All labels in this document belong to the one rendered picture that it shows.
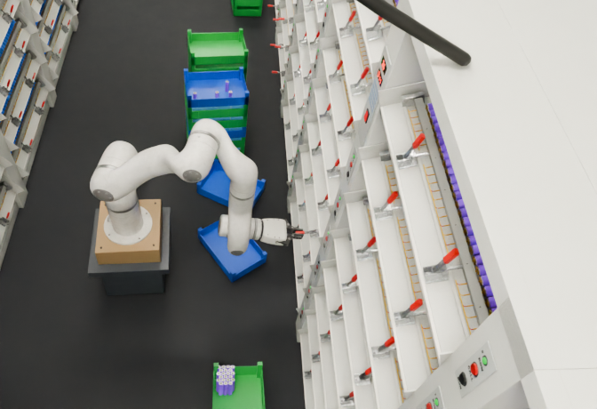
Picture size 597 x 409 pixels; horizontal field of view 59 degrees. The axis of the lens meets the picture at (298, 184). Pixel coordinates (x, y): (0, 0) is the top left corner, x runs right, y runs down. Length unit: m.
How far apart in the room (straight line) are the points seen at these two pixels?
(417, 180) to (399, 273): 0.22
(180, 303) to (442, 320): 1.71
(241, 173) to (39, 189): 1.47
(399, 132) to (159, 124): 2.15
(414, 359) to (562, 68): 0.63
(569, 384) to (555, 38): 0.71
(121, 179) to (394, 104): 1.00
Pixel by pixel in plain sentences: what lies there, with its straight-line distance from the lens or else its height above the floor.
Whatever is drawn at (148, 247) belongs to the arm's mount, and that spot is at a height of 0.38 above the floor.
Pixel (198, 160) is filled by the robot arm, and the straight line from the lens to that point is 1.66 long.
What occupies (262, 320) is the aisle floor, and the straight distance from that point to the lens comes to 2.49.
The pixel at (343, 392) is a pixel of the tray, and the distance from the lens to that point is 1.71.
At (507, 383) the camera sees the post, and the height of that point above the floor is 1.64.
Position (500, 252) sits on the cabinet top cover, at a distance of 0.77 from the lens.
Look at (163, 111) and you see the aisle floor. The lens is 3.25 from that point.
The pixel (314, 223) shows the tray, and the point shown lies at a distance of 2.18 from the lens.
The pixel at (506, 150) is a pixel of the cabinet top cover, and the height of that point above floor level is 1.70.
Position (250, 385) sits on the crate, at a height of 0.02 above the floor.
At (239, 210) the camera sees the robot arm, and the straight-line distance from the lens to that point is 1.89.
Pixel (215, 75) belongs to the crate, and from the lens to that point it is 2.83.
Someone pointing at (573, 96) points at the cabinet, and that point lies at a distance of 1.08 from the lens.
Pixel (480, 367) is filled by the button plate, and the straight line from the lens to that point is 0.82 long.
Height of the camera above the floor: 2.28
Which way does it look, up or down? 51 degrees down
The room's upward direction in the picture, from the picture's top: 13 degrees clockwise
